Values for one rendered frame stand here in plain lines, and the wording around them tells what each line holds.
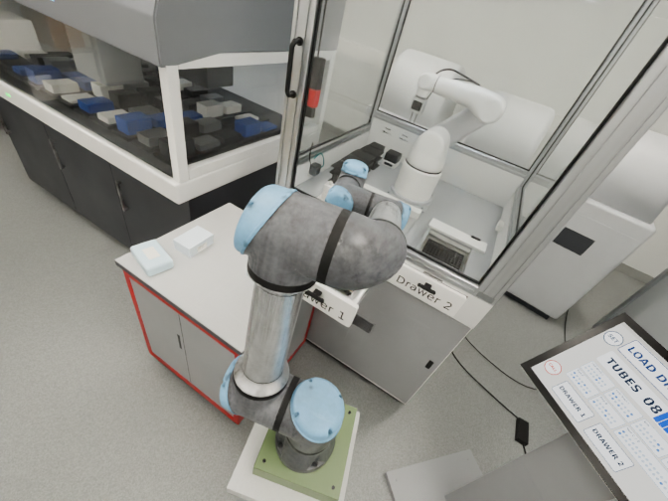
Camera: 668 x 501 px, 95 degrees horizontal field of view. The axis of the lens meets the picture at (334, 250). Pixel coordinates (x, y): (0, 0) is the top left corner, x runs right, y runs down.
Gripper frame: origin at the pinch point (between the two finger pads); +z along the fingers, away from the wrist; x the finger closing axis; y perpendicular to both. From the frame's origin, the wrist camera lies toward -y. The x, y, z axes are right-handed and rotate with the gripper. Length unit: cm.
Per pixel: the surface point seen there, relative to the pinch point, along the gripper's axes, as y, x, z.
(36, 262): 165, 74, 98
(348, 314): -15.9, 7.0, 10.1
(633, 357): -81, -24, -16
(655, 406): -89, -16, -13
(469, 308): -44, -34, 10
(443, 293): -33.5, -30.0, 8.2
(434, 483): -80, -17, 94
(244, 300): 16.9, 25.4, 21.9
